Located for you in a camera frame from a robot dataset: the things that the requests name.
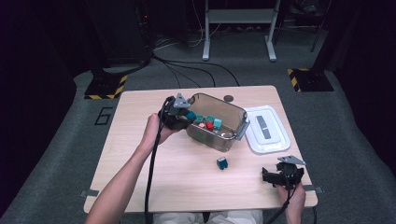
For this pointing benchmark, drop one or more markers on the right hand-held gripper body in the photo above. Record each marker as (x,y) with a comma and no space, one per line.
(290,173)

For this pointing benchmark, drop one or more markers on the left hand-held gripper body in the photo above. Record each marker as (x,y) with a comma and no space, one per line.
(174,116)

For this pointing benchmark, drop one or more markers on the dark teal building block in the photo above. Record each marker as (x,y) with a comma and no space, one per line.
(191,116)

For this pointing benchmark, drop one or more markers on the orange building block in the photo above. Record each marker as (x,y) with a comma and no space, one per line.
(201,125)

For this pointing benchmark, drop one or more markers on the red building block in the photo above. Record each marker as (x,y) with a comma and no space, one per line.
(209,126)

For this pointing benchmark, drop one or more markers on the white box lid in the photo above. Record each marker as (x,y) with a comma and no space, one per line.
(274,146)

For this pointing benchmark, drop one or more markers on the light turquoise building block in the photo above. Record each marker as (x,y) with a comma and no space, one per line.
(218,123)

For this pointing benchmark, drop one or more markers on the transparent grey storage box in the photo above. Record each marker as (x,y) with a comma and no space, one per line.
(229,143)

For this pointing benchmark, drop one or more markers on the person's left hand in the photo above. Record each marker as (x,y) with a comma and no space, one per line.
(155,130)

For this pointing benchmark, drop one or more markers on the person's right hand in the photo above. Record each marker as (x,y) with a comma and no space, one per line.
(294,199)

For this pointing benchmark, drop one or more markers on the grey tape strip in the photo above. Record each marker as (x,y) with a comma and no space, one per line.
(314,188)
(89,193)

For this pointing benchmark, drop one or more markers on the blue white-topped building block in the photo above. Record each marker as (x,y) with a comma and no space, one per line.
(222,164)

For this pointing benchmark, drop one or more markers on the person's white trousers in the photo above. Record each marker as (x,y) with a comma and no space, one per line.
(233,217)

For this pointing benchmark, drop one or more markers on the black stand yellow-striped base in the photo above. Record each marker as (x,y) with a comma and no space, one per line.
(104,88)
(311,81)

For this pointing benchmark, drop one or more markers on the black equipment cabinet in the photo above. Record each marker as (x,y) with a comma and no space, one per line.
(124,31)

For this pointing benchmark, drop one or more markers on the white metal desk frame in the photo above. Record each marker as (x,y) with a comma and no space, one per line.
(239,15)

